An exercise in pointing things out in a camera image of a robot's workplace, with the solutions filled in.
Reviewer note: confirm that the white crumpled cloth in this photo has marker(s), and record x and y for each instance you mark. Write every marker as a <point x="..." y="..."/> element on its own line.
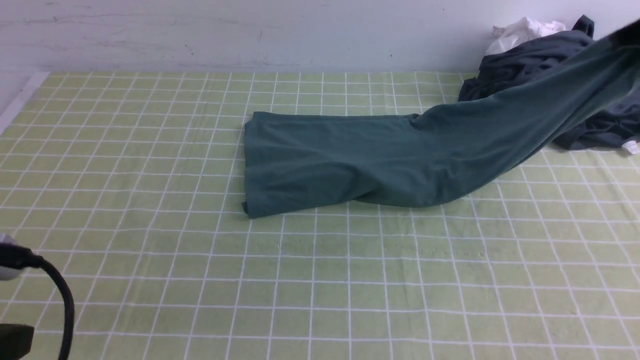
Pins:
<point x="523" y="30"/>

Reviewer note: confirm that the green checkered tablecloth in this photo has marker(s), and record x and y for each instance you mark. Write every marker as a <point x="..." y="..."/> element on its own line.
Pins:
<point x="131" y="184"/>

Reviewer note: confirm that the dark grey crumpled garment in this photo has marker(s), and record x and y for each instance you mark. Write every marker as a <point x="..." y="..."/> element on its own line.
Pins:
<point x="616" y="127"/>

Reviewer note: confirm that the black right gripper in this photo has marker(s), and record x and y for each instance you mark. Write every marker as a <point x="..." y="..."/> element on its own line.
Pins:
<point x="630" y="31"/>

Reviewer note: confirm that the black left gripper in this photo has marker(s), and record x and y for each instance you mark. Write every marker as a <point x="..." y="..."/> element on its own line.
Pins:
<point x="15" y="341"/>

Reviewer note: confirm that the green long-sleeved shirt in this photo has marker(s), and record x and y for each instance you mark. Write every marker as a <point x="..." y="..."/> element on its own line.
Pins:
<point x="299" y="162"/>

